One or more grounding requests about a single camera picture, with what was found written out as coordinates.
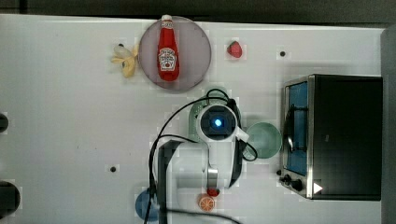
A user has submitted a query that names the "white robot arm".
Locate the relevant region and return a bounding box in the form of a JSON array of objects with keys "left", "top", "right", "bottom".
[{"left": 154, "top": 102, "right": 248, "bottom": 224}]

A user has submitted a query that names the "red ketchup bottle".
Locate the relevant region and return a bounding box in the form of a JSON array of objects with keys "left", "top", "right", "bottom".
[{"left": 157, "top": 15, "right": 179, "bottom": 81}]

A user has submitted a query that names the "grey round plate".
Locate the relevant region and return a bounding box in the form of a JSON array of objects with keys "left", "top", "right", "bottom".
[{"left": 138, "top": 16, "right": 211, "bottom": 91}]

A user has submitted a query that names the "green cup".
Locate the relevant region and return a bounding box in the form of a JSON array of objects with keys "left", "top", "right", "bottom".
[{"left": 243, "top": 122, "right": 282, "bottom": 160}]

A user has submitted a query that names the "toy strawberry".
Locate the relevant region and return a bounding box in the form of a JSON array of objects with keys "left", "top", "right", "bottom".
[{"left": 227, "top": 41, "right": 243, "bottom": 58}]

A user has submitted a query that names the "small red toy fruit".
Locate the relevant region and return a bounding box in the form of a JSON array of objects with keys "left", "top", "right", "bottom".
[{"left": 206, "top": 188, "right": 219, "bottom": 197}]

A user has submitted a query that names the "peeled toy banana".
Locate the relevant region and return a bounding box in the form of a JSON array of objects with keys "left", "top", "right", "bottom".
[{"left": 111, "top": 44, "right": 139, "bottom": 78}]

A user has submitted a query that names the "orange slice toy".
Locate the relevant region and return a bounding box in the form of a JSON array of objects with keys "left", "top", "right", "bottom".
[{"left": 197, "top": 194, "right": 216, "bottom": 212}]

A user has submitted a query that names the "black toaster oven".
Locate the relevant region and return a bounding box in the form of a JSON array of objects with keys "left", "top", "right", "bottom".
[{"left": 276, "top": 74, "right": 383, "bottom": 201}]

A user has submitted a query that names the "black round object upper left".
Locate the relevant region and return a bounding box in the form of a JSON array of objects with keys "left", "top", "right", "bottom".
[{"left": 0, "top": 114, "right": 9, "bottom": 133}]

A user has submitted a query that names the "black round object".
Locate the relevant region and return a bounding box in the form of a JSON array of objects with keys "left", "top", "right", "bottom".
[
  {"left": 0, "top": 181, "right": 21, "bottom": 218},
  {"left": 0, "top": 114, "right": 9, "bottom": 133}
]

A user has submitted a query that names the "black round object lower left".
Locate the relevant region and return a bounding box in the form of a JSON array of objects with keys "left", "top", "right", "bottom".
[{"left": 0, "top": 181, "right": 21, "bottom": 218}]

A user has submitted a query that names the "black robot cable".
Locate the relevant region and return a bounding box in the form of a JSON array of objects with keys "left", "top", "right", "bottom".
[{"left": 143, "top": 88, "right": 259, "bottom": 224}]

